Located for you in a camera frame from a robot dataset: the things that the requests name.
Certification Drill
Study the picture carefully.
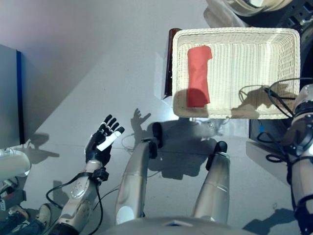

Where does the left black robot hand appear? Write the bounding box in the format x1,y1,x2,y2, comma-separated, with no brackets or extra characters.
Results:
85,114,125,165

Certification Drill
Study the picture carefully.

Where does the red cloth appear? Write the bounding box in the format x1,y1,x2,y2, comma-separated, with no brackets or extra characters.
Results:
187,45,213,108

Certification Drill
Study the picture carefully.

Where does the left silver robot leg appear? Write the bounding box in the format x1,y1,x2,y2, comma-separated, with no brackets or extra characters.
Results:
114,122,163,226

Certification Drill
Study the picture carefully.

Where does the silver robot leg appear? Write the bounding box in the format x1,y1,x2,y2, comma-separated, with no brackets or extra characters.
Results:
192,141,231,225
114,122,163,226

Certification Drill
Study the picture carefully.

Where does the white rounded device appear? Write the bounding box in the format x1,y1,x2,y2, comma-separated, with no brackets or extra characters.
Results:
0,146,32,184

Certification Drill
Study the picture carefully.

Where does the grey board with dark edge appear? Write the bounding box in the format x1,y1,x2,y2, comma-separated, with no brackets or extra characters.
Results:
0,44,26,145

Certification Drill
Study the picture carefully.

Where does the dark brown wooden stool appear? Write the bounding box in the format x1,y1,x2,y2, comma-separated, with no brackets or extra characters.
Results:
163,28,183,98

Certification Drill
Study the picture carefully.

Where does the blue jeans leg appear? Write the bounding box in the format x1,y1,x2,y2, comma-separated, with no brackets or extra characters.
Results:
0,212,49,235

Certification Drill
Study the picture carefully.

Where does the silver robot torso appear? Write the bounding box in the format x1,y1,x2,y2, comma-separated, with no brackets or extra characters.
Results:
97,216,260,235

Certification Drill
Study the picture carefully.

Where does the right silver robot leg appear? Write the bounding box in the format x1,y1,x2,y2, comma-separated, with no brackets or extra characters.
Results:
192,141,231,225

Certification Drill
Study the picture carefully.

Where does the white wicker basket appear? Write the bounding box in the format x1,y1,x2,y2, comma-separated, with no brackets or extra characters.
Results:
172,27,301,120

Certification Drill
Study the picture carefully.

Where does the round glass washer door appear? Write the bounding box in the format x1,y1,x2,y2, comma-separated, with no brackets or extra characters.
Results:
205,0,294,27

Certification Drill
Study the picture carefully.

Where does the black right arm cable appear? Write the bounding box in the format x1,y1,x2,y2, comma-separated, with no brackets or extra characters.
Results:
238,77,313,204

